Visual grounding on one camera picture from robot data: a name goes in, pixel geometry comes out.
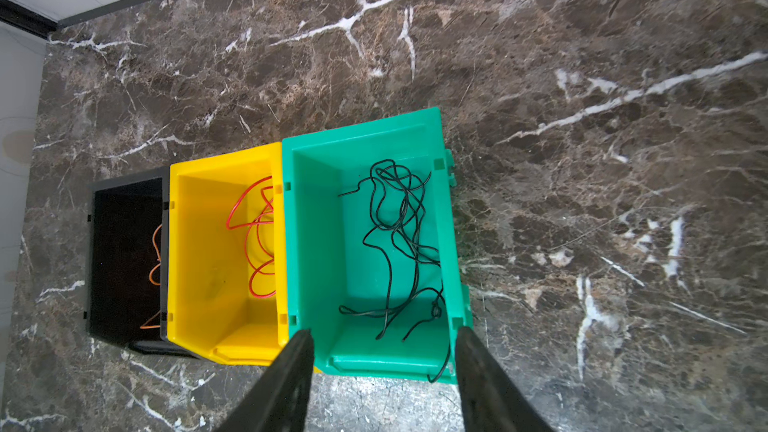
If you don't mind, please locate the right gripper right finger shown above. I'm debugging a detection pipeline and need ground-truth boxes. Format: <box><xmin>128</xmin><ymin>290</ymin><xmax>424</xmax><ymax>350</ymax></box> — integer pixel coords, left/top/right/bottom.
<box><xmin>455</xmin><ymin>327</ymin><xmax>554</xmax><ymax>432</ymax></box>

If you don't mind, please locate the black thin cable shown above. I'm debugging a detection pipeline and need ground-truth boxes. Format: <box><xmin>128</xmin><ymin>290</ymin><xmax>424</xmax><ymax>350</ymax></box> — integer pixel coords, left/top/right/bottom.
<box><xmin>337</xmin><ymin>158</ymin><xmax>452</xmax><ymax>384</ymax></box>

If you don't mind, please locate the yellow plastic bin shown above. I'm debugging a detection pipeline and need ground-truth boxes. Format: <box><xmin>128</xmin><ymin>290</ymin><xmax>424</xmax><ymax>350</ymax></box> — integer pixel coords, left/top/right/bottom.
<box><xmin>165</xmin><ymin>143</ymin><xmax>289</xmax><ymax>366</ymax></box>

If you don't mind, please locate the green plastic bin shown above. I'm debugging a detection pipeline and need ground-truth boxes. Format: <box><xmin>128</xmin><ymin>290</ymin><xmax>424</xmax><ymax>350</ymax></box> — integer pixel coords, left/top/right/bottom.
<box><xmin>283</xmin><ymin>108</ymin><xmax>473</xmax><ymax>384</ymax></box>

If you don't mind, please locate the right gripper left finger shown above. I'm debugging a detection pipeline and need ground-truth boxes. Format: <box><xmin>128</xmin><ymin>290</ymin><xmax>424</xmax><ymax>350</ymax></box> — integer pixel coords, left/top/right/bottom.
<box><xmin>217</xmin><ymin>329</ymin><xmax>315</xmax><ymax>432</ymax></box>

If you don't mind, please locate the orange cable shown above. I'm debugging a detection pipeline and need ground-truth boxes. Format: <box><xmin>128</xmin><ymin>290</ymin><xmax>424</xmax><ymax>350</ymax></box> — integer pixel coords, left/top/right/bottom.
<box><xmin>225</xmin><ymin>175</ymin><xmax>278</xmax><ymax>300</ymax></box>
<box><xmin>139</xmin><ymin>223</ymin><xmax>164</xmax><ymax>331</ymax></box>

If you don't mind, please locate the black plastic bin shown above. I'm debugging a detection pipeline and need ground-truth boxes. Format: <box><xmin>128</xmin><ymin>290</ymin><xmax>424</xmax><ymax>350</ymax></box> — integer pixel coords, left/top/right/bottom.
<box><xmin>84</xmin><ymin>166</ymin><xmax>195</xmax><ymax>358</ymax></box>

